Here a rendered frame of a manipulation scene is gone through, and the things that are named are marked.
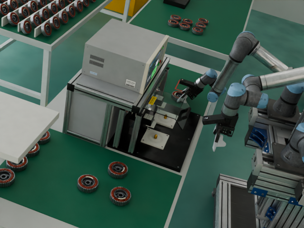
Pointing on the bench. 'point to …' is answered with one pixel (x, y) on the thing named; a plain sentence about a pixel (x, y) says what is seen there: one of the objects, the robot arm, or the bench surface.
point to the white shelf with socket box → (21, 126)
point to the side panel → (86, 118)
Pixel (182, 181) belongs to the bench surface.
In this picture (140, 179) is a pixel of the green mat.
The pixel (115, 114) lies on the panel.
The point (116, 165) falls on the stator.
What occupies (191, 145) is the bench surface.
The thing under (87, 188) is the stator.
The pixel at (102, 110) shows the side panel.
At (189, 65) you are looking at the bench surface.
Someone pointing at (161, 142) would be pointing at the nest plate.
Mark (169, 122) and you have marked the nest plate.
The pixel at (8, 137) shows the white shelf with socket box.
